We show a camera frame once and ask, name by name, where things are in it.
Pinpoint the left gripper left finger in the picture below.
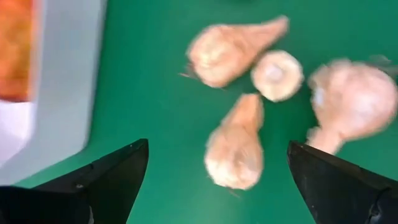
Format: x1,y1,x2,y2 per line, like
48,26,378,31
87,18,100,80
0,138,149,224

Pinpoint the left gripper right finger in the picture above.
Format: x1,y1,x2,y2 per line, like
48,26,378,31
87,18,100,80
286,140,398,224

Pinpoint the large red yellow apple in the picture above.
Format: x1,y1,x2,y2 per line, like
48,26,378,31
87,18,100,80
0,0,34,103

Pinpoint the pale round garlic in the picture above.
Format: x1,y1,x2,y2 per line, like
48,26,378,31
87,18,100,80
185,15,290,89

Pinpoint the white plastic bin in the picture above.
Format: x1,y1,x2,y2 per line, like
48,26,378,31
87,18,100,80
0,0,108,187

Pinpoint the green table mat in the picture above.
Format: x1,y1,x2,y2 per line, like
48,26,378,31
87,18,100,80
12,0,398,224

